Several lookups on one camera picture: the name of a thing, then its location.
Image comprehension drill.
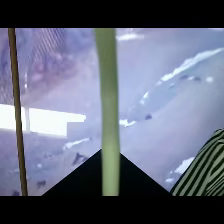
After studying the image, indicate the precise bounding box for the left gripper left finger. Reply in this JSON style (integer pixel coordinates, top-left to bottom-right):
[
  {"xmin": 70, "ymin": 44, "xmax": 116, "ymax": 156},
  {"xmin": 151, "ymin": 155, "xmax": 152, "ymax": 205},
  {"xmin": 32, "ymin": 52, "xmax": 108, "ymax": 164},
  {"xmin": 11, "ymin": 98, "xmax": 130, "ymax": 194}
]
[{"xmin": 42, "ymin": 148, "xmax": 104, "ymax": 197}]

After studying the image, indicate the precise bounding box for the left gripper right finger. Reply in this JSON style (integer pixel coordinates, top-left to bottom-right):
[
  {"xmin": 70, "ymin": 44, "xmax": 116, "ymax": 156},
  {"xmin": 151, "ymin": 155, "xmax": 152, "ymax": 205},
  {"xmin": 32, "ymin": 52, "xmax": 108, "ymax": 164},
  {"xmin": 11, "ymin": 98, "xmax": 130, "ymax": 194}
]
[{"xmin": 118, "ymin": 152, "xmax": 173, "ymax": 197}]

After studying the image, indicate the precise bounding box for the pale green clothes hanger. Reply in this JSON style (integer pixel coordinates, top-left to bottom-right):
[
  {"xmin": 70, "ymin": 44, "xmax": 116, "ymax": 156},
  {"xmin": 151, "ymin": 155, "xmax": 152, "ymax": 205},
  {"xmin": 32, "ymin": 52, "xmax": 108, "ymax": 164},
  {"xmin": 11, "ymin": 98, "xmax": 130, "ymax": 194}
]
[{"xmin": 93, "ymin": 28, "xmax": 121, "ymax": 197}]

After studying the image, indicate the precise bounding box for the green black striped garment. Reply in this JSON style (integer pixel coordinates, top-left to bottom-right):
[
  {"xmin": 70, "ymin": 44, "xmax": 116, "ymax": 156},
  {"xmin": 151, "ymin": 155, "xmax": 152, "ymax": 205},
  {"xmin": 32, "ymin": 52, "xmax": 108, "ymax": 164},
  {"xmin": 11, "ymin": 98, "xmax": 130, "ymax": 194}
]
[{"xmin": 170, "ymin": 127, "xmax": 224, "ymax": 197}]

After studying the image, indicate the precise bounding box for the thin brown rod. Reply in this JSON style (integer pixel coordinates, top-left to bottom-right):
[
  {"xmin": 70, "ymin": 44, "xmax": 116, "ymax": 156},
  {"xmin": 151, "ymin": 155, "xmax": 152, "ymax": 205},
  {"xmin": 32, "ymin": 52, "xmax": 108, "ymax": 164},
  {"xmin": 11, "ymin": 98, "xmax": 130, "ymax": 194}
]
[{"xmin": 7, "ymin": 28, "xmax": 29, "ymax": 197}]

